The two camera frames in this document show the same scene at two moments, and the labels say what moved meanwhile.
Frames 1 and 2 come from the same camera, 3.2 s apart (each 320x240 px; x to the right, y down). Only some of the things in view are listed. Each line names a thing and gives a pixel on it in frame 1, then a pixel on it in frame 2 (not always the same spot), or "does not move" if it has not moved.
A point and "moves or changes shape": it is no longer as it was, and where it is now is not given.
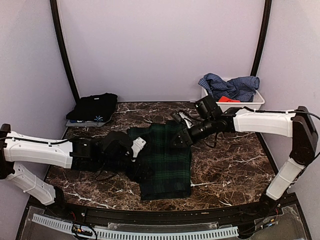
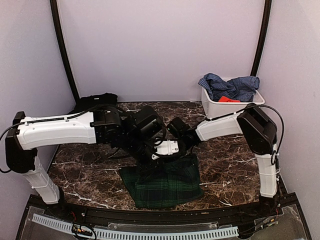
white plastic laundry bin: (256, 104) does not move
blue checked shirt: (241, 89) does not move
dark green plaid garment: (171, 175) moves or changes shape
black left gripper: (141, 175) to (142, 168)
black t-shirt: (95, 108) does not move
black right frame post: (262, 38) does not move
